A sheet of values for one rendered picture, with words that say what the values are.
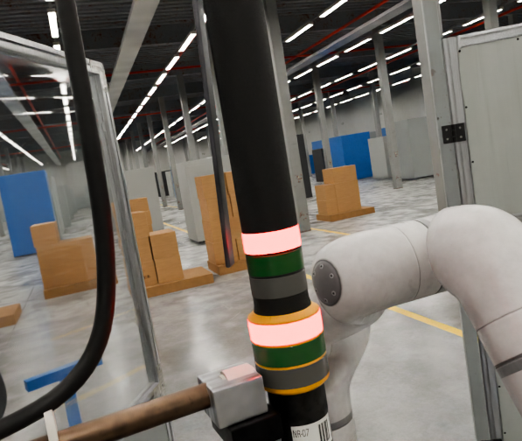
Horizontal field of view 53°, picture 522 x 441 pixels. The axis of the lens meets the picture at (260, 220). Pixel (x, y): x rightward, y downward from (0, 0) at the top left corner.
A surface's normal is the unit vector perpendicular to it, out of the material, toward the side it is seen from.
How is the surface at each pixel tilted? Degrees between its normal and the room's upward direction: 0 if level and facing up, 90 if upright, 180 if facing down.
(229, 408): 90
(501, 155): 90
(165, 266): 90
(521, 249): 57
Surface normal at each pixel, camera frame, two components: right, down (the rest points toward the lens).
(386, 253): 0.15, -0.47
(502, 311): -0.72, -0.07
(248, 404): 0.40, 0.04
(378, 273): 0.22, -0.07
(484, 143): -0.18, 0.14
